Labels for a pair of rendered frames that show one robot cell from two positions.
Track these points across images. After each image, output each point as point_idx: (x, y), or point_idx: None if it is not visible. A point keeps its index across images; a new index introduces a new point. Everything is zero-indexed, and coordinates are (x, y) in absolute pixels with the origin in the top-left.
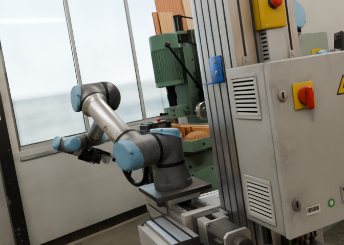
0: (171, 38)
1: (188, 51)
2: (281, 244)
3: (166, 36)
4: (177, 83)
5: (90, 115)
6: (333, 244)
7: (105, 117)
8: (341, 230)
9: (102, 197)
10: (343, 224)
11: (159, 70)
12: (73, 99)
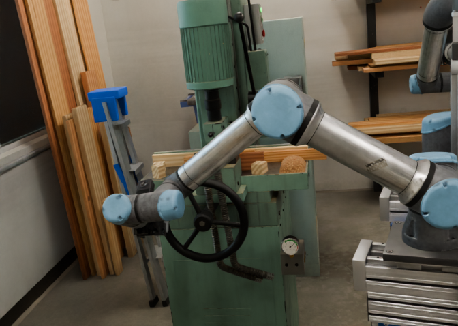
0: (225, 6)
1: (230, 31)
2: None
3: (222, 3)
4: (234, 82)
5: (317, 143)
6: (345, 277)
7: (371, 144)
8: (332, 260)
9: None
10: (324, 253)
11: (210, 60)
12: (276, 114)
